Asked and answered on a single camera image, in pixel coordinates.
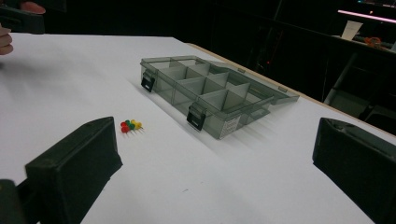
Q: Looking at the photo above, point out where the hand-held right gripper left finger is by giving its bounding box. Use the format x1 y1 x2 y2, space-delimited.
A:
24 116 124 224

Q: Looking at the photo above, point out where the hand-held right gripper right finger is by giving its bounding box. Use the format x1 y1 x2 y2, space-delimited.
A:
312 117 396 224

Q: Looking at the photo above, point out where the pile of coloured push pins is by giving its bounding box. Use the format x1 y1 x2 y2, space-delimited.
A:
120 119 145 135

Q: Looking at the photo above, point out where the grey transparent compartment organizer box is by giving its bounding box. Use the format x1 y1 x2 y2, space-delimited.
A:
139 55 301 140

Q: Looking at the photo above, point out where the white table cover sheet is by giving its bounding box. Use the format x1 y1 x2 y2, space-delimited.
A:
0 33 396 224

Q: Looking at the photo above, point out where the orange object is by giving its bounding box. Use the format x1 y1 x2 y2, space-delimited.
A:
363 35 383 49

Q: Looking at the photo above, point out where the white paper sign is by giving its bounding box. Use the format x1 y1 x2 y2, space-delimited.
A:
340 20 364 41

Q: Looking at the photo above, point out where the pink light strip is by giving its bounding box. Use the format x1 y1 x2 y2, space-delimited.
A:
337 8 396 24

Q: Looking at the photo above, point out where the grey metal frame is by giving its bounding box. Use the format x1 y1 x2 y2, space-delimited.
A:
323 52 396 125

